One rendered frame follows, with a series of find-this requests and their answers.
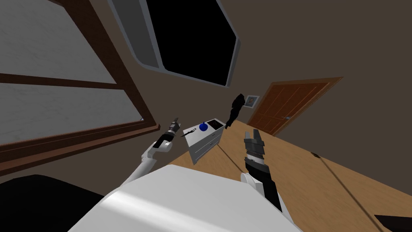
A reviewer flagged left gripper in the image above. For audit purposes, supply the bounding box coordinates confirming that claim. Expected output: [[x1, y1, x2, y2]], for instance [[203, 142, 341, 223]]
[[166, 117, 181, 137]]

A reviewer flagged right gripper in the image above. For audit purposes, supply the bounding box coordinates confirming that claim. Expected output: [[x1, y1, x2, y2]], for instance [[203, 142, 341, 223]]
[[243, 128, 266, 155]]

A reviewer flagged black hanging coat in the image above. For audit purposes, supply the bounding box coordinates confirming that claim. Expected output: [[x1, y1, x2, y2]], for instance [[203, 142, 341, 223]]
[[225, 93, 246, 130]]

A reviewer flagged white drawer cabinet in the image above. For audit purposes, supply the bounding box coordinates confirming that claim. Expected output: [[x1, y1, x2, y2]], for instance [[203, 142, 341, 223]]
[[180, 118, 226, 166]]

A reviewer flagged brown wooden door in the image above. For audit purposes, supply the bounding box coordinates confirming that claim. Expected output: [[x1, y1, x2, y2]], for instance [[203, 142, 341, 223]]
[[247, 76, 344, 137]]

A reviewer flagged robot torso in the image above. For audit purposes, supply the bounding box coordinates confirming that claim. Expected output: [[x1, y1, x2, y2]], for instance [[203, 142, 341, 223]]
[[67, 164, 303, 232]]

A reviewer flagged grey framed dark window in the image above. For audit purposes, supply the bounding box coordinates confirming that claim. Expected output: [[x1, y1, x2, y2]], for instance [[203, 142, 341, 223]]
[[107, 0, 242, 89]]

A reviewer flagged brown framed window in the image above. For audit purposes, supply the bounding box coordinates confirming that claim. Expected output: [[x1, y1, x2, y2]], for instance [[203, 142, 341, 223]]
[[0, 0, 161, 177]]

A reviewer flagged framed wall picture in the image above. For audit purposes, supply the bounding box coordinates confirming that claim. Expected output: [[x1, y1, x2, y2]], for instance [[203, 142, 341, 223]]
[[243, 95, 260, 109]]

